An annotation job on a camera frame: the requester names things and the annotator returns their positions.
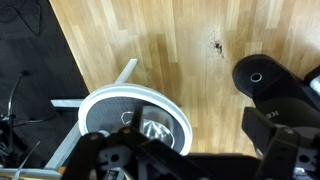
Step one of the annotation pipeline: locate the thin black floor cable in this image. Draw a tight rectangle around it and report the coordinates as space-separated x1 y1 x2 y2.
7 70 31 116

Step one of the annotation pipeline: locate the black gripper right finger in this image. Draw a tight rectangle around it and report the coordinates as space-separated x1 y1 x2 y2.
241 106 320 180

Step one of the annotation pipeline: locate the white round tray table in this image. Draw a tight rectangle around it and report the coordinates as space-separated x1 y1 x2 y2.
44 58 194 172

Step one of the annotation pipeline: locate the black Keurig coffee maker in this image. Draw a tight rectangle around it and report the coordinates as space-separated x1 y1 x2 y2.
232 54 320 134

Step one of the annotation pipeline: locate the silver metal pot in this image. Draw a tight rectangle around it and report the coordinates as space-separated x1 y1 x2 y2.
120 104 176 150

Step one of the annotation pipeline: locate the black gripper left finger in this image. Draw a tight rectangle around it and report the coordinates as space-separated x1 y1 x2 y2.
61 105 188 180

